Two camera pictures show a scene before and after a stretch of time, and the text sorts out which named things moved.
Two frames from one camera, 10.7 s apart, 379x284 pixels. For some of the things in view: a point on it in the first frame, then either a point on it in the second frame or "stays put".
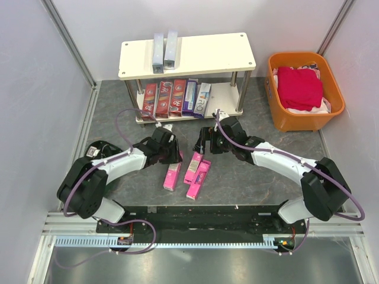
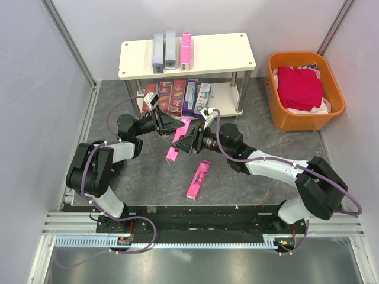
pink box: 194,189 stays put
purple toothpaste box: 189,98 stays put
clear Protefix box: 157,54 stays put
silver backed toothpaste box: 164,100 stays put
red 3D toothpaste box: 177,97 stays put
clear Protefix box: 169,60 stays put
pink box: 193,168 -> 181,130
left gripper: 174,157 -> 163,123
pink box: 172,174 -> 185,51
